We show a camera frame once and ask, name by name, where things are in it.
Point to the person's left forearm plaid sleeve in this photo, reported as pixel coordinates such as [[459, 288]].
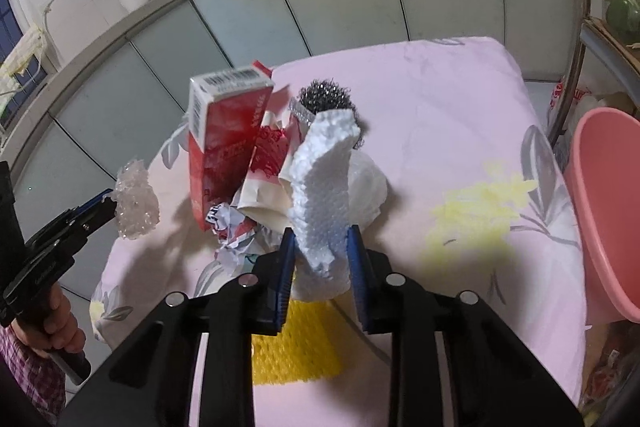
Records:
[[30, 372]]

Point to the pink plastic basin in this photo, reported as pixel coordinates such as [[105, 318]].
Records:
[[605, 207]]

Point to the red carton box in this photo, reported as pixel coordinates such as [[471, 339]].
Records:
[[220, 147]]

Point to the white plastic bag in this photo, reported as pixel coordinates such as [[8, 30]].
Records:
[[570, 102]]

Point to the person's left hand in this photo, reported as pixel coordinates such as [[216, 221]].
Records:
[[62, 322]]

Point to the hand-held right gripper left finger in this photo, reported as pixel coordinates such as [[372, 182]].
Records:
[[287, 259]]

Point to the red printed paper bag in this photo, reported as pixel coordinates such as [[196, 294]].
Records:
[[267, 157]]

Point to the clear plastic wrap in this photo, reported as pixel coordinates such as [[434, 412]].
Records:
[[135, 202]]

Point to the green round vegetable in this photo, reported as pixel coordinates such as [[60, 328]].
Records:
[[619, 13]]

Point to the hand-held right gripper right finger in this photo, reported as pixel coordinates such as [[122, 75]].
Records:
[[356, 267]]

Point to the window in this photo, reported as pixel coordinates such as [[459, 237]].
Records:
[[9, 52]]

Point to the white foam sheet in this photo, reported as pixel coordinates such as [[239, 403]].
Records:
[[320, 187]]

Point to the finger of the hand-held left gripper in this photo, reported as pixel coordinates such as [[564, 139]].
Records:
[[97, 199], [95, 222]]

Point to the white crumpled tissue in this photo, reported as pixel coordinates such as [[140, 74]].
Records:
[[367, 192]]

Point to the pale yellow towel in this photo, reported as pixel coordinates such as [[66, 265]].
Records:
[[25, 52]]

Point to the printed paper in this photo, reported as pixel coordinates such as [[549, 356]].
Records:
[[230, 227]]

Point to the pink floral cloth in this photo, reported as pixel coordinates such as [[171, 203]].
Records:
[[450, 132]]

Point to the yellow foam net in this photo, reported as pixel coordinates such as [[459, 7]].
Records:
[[300, 347]]

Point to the steel wool scrubber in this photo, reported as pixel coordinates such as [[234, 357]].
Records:
[[325, 94]]

